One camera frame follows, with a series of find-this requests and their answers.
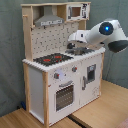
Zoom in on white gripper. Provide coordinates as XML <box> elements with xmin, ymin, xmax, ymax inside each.
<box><xmin>68</xmin><ymin>30</ymin><xmax>87</xmax><ymax>42</ymax></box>

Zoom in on small metal pot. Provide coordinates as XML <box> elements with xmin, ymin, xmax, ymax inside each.
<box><xmin>74</xmin><ymin>49</ymin><xmax>85</xmax><ymax>55</ymax></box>

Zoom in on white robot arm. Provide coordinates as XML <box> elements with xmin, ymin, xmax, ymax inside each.
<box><xmin>68</xmin><ymin>19</ymin><xmax>128</xmax><ymax>53</ymax></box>

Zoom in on wooden toy kitchen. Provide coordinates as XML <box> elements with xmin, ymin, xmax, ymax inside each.
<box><xmin>22</xmin><ymin>3</ymin><xmax>105</xmax><ymax>127</ymax></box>

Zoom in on black toy faucet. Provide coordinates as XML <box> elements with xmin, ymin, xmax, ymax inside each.
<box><xmin>67</xmin><ymin>41</ymin><xmax>75</xmax><ymax>49</ymax></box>

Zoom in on grey toy sink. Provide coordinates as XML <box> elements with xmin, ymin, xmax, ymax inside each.
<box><xmin>65</xmin><ymin>47</ymin><xmax>95</xmax><ymax>56</ymax></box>

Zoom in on white toy microwave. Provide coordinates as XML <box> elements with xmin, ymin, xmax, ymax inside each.
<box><xmin>67</xmin><ymin>3</ymin><xmax>90</xmax><ymax>21</ymax></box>

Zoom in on red grey right knob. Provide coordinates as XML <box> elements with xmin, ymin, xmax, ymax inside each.
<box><xmin>71</xmin><ymin>65</ymin><xmax>78</xmax><ymax>73</ymax></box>

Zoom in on red grey knob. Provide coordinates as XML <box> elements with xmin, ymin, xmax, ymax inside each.
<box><xmin>71</xmin><ymin>65</ymin><xmax>78</xmax><ymax>73</ymax></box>
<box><xmin>54</xmin><ymin>73</ymin><xmax>60</xmax><ymax>79</ymax></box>

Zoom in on grey range hood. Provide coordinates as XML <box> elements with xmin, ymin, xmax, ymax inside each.
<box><xmin>35</xmin><ymin>6</ymin><xmax>64</xmax><ymax>27</ymax></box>

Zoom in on black stovetop red burners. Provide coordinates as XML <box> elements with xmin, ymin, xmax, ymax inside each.
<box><xmin>34</xmin><ymin>53</ymin><xmax>70</xmax><ymax>66</ymax></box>

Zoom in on grey ice dispenser panel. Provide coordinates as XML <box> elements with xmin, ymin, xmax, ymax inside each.
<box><xmin>87</xmin><ymin>65</ymin><xmax>96</xmax><ymax>81</ymax></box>

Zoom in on red grey left knob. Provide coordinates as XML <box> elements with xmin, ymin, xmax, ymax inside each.
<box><xmin>54</xmin><ymin>73</ymin><xmax>60</xmax><ymax>79</ymax></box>

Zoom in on white oven door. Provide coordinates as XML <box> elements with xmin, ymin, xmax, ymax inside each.
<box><xmin>55</xmin><ymin>81</ymin><xmax>74</xmax><ymax>111</ymax></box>

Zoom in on grey cabinet door handle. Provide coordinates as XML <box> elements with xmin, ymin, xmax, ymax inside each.
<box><xmin>82</xmin><ymin>76</ymin><xmax>86</xmax><ymax>90</ymax></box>

